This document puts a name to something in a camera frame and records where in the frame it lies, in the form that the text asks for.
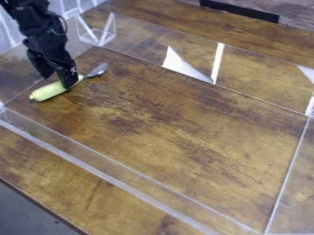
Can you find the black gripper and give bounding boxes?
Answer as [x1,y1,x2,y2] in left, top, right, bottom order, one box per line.
[23,30,79,90]

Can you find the green handled metal spoon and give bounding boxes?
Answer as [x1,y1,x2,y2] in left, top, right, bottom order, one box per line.
[30,62,108,102]

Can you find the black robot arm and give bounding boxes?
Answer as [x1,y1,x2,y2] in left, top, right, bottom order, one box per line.
[0,0,79,89]

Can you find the black bar on table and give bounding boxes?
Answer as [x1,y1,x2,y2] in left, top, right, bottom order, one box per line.
[199,0,280,23]

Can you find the black cable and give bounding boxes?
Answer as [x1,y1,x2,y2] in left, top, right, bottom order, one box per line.
[51,14,68,37]

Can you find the clear acrylic enclosure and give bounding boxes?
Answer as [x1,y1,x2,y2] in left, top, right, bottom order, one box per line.
[0,0,314,235]

